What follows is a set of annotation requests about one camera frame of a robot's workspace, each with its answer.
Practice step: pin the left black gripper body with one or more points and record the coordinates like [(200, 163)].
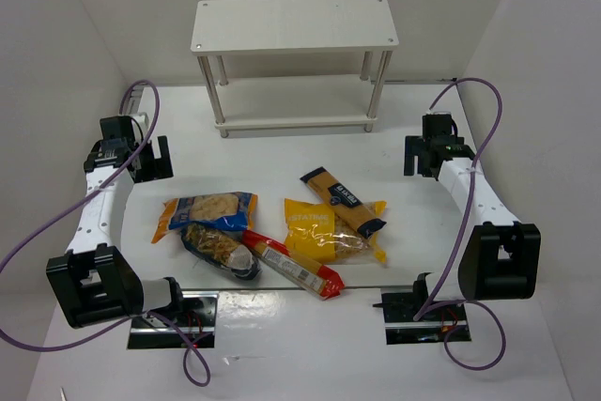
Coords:
[(153, 162)]

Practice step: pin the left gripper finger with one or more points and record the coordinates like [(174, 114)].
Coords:
[(161, 168), (163, 147)]

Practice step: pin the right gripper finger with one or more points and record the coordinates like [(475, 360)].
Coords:
[(414, 144), (410, 163)]

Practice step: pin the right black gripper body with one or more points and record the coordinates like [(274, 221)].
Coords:
[(420, 157)]

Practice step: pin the blue-ended spaghetti pack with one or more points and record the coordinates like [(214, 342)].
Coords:
[(343, 202)]

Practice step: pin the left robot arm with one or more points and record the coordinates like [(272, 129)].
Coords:
[(92, 280)]

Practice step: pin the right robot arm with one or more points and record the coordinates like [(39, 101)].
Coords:
[(495, 256)]

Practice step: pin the blue yellow pasta bag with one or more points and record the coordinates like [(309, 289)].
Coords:
[(222, 211)]

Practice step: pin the dark fusilli pasta bag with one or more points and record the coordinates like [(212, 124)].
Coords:
[(220, 251)]

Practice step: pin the white two-tier shelf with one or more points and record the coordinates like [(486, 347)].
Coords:
[(224, 28)]

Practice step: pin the red spaghetti pack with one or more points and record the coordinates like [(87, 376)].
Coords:
[(303, 271)]

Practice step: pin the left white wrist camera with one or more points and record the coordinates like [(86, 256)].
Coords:
[(141, 119)]

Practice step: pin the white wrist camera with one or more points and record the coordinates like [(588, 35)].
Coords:
[(141, 119), (439, 113)]

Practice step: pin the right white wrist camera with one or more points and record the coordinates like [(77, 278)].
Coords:
[(439, 113)]

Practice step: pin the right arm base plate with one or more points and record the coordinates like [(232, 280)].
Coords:
[(398, 306)]

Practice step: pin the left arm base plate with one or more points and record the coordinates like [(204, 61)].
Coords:
[(197, 321)]

